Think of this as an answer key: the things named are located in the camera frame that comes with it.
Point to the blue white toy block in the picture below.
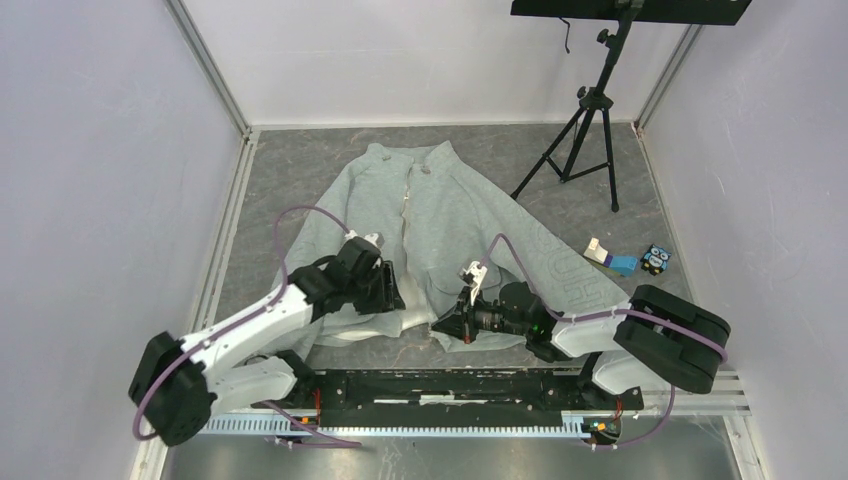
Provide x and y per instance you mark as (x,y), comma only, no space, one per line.
(621,265)

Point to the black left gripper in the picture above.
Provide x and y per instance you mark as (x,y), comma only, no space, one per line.
(388,297)

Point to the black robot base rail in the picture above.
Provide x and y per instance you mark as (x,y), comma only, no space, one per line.
(460,403)

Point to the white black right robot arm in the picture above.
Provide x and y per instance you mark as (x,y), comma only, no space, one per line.
(653,339)

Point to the grey zip-up jacket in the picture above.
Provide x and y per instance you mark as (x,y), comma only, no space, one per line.
(436,215)

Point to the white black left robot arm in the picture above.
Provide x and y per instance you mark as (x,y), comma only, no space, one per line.
(181,383)

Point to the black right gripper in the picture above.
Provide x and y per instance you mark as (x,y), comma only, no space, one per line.
(460,324)

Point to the black tripod stand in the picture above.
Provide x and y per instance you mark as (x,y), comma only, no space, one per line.
(592,101)

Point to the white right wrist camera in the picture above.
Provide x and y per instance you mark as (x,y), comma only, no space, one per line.
(473,275)

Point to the blue owl toy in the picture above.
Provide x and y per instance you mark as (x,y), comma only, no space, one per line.
(655,260)

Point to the black panel on tripod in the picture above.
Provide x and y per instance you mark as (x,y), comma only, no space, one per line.
(692,12)

